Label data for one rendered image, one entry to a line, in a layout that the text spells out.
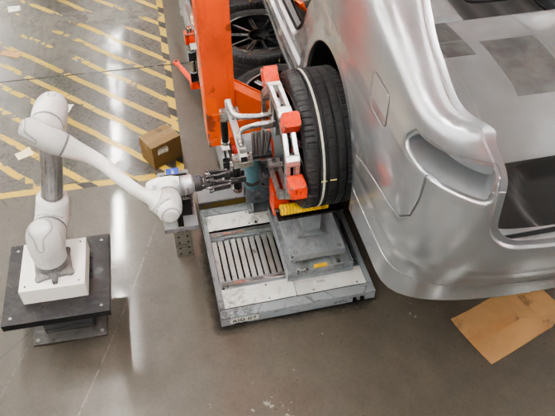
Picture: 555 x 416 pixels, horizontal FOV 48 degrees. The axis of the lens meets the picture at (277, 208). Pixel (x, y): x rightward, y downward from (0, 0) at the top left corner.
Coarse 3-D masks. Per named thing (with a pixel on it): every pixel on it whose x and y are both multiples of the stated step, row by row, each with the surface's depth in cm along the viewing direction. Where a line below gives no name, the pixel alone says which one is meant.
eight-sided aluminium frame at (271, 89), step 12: (276, 84) 285; (264, 96) 301; (276, 96) 279; (264, 108) 312; (276, 108) 274; (288, 108) 273; (264, 120) 317; (288, 156) 272; (276, 168) 322; (288, 168) 275; (276, 180) 314; (276, 192) 311
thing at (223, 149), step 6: (186, 0) 489; (186, 6) 482; (186, 12) 479; (186, 18) 480; (198, 72) 442; (222, 150) 365; (222, 156) 370; (228, 156) 370; (222, 162) 373; (228, 162) 372
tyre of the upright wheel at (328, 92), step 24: (288, 72) 285; (312, 72) 283; (336, 72) 282; (336, 96) 274; (312, 120) 268; (336, 120) 270; (312, 144) 268; (336, 144) 271; (312, 168) 272; (336, 168) 275; (312, 192) 281; (336, 192) 287
